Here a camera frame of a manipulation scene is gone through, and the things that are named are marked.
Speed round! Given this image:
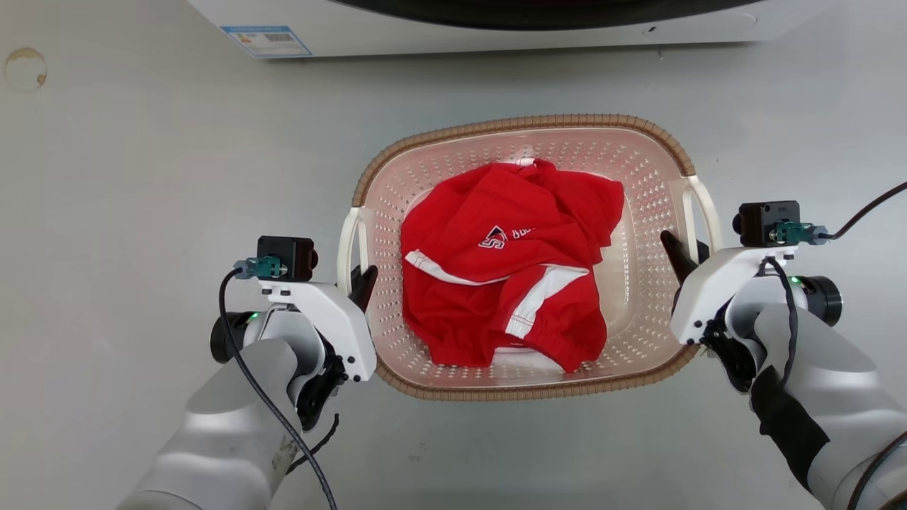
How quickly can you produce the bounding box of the black cable with teal plug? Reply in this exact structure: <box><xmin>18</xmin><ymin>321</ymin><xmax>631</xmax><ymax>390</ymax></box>
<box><xmin>218</xmin><ymin>256</ymin><xmax>339</xmax><ymax>510</ymax></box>
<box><xmin>774</xmin><ymin>181</ymin><xmax>907</xmax><ymax>247</ymax></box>

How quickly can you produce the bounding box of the red white sports garment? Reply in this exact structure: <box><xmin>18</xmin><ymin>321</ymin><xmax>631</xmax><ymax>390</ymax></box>
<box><xmin>400</xmin><ymin>159</ymin><xmax>626</xmax><ymax>374</ymax></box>

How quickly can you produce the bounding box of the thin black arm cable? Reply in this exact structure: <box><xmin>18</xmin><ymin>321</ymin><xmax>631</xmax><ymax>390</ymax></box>
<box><xmin>756</xmin><ymin>256</ymin><xmax>801</xmax><ymax>387</ymax></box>
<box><xmin>286</xmin><ymin>413</ymin><xmax>342</xmax><ymax>475</ymax></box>

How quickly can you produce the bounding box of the blue white energy label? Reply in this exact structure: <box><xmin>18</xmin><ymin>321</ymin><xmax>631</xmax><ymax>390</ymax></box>
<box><xmin>220</xmin><ymin>25</ymin><xmax>313</xmax><ymax>59</ymax></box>

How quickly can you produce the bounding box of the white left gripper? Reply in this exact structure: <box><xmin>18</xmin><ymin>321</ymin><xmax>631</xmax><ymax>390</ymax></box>
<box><xmin>257</xmin><ymin>263</ymin><xmax>379</xmax><ymax>383</ymax></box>

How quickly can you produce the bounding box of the black round washer door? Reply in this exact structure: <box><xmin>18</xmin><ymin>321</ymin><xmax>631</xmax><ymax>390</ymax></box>
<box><xmin>333</xmin><ymin>0</ymin><xmax>762</xmax><ymax>31</ymax></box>

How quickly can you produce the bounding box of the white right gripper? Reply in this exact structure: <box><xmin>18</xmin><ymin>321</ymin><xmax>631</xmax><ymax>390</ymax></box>
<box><xmin>660</xmin><ymin>230</ymin><xmax>799</xmax><ymax>346</ymax></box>

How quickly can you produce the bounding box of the white front-load washing machine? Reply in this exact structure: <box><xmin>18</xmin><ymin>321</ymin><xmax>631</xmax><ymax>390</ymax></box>
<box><xmin>186</xmin><ymin>0</ymin><xmax>840</xmax><ymax>60</ymax></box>

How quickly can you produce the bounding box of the beige perforated laundry basket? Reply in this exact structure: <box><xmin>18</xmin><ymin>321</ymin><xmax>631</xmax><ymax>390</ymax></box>
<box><xmin>337</xmin><ymin>113</ymin><xmax>723</xmax><ymax>402</ymax></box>

